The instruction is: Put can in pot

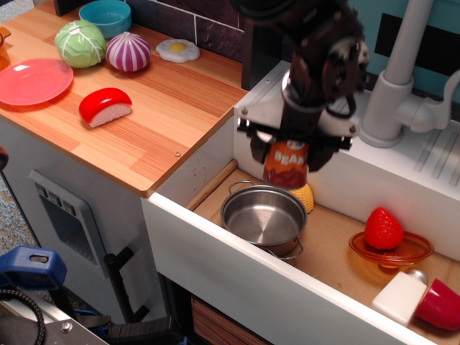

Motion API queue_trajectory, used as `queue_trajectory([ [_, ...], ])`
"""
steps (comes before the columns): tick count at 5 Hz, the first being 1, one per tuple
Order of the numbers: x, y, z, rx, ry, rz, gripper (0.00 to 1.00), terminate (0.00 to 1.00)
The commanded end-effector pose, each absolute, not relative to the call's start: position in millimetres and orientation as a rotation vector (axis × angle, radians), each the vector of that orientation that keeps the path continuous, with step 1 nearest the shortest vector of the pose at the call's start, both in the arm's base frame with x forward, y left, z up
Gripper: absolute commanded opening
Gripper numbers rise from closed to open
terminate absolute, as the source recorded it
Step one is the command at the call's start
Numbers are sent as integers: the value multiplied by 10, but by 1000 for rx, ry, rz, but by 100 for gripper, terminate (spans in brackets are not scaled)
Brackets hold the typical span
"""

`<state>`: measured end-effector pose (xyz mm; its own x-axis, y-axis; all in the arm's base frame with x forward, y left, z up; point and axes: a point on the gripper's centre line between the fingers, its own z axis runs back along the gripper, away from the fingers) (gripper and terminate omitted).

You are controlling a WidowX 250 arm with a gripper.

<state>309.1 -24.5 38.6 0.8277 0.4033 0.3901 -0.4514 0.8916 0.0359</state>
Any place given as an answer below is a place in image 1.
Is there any orange transparent cup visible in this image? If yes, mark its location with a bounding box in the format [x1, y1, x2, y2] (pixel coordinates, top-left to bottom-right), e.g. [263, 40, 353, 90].
[0, 27, 11, 70]

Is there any purple striped toy onion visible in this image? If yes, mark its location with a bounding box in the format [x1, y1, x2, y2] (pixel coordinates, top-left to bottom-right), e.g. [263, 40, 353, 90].
[106, 32, 151, 72]

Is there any black braided cable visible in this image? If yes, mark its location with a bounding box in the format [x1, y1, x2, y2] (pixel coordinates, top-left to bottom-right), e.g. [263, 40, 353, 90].
[0, 289, 47, 345]

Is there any toy fried egg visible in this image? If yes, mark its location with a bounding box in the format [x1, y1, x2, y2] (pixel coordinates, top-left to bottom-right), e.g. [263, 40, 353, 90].
[155, 39, 201, 63]

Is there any wooden drawer front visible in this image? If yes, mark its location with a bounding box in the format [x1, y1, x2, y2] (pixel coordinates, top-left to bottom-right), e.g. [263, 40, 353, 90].
[190, 296, 270, 344]

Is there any teal plastic bowl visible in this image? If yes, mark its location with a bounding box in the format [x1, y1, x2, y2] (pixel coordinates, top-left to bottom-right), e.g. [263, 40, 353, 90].
[78, 0, 132, 39]

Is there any yellow toy corn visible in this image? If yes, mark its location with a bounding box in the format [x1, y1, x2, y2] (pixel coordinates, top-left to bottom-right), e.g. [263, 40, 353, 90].
[290, 184, 315, 213]

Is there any orange beans can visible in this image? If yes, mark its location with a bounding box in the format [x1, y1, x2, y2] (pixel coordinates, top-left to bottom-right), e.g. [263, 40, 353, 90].
[263, 140, 310, 190]

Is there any green toy cabbage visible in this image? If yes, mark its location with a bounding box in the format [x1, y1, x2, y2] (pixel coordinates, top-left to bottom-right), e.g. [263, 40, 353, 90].
[55, 20, 106, 68]

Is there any black oven door handle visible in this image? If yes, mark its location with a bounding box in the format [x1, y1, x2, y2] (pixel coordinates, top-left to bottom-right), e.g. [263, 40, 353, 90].
[103, 247, 149, 323]

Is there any red plastic cup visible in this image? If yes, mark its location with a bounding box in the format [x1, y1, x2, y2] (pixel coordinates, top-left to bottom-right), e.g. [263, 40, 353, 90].
[415, 279, 459, 331]

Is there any pink plastic plate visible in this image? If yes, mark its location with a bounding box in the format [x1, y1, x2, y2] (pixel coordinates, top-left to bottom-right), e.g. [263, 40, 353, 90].
[1, 58, 73, 106]

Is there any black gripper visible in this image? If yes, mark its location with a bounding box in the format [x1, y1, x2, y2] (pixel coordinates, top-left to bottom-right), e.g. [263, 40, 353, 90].
[236, 6, 368, 173]

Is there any red toy strawberry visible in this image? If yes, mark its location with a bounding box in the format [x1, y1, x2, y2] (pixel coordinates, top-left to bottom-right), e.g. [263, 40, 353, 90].
[364, 207, 404, 250]

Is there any aluminium frame plate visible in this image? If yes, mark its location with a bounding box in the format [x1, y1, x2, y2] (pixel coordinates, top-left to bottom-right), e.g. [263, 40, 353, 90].
[1, 290, 106, 344]

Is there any grey toy faucet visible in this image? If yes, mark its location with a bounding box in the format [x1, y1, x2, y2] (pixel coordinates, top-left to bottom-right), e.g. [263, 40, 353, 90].
[359, 1, 459, 148]

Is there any stainless steel pot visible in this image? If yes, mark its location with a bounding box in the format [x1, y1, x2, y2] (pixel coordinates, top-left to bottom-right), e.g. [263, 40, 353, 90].
[220, 180, 308, 261]

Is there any white salt shaker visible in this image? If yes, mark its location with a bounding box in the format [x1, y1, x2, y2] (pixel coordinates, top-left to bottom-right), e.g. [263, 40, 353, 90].
[372, 268, 428, 326]

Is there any red white toy sushi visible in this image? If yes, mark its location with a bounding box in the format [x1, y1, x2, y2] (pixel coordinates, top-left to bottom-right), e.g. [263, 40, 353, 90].
[79, 88, 132, 128]

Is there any orange transparent dish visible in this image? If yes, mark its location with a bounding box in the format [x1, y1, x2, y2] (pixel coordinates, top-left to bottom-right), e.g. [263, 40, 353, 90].
[349, 232, 434, 269]

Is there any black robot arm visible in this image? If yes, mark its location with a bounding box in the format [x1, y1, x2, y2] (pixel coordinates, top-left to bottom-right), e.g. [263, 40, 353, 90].
[231, 1, 369, 172]

